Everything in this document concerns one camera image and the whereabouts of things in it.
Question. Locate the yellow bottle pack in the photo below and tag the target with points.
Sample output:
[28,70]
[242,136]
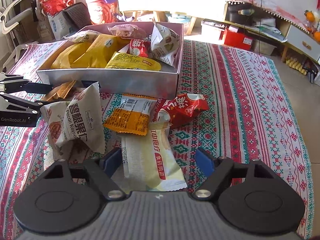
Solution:
[295,64]

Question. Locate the small silver snack packet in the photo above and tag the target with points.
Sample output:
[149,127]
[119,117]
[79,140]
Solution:
[83,36]

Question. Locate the white nut snack bag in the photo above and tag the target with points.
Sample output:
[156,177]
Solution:
[164,44]

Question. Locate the low TV console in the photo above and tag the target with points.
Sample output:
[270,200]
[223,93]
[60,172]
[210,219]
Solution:
[276,26]

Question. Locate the large yellow pillow snack bag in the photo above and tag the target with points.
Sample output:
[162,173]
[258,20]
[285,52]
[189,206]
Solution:
[66,58]

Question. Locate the black space heater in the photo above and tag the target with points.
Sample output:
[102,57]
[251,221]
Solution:
[77,15]

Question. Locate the white paper shopping bag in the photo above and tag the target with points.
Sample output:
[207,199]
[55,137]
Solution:
[60,26]

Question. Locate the pink long snack packet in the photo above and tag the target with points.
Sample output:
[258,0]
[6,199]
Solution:
[128,31]

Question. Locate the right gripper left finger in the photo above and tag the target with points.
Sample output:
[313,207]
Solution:
[67,196]

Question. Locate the white pecan kernel bag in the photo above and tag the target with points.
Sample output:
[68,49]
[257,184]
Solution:
[78,120]

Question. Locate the white office chair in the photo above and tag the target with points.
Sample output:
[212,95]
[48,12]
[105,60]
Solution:
[18,31]

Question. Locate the patterned woven tablecloth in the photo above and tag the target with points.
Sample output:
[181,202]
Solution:
[250,117]

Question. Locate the pink cardboard box tray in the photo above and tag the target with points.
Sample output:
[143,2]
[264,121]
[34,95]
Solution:
[162,84]

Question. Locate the red box under console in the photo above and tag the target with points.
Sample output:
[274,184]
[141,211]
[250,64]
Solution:
[237,40]

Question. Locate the yellow snack packet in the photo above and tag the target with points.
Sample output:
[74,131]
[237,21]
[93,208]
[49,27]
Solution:
[128,61]

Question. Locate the red cartoon bucket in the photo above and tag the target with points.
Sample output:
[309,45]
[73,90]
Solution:
[102,12]

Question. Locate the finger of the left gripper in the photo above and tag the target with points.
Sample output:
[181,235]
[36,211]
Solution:
[22,104]
[11,83]

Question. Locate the small red snack packet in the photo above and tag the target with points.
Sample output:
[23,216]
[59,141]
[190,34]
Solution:
[139,47]

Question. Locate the gold long snack bar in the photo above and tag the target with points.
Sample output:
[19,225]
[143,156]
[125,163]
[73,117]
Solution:
[59,92]

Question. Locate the red crinkled snack bag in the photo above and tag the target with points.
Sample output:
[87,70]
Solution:
[182,109]

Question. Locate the orange white snack packet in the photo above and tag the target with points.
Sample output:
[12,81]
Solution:
[132,115]

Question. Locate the red plastic bag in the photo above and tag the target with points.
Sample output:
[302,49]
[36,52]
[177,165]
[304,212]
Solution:
[53,7]

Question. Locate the cream biscuit packet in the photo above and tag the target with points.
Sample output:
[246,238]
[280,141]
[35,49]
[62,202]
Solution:
[148,161]

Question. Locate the yellow logo snack bag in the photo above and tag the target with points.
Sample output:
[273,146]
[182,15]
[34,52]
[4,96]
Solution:
[100,51]

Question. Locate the orange fruit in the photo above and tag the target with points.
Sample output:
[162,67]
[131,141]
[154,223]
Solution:
[309,16]
[316,36]

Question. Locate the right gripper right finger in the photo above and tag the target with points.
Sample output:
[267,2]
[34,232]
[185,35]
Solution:
[250,197]

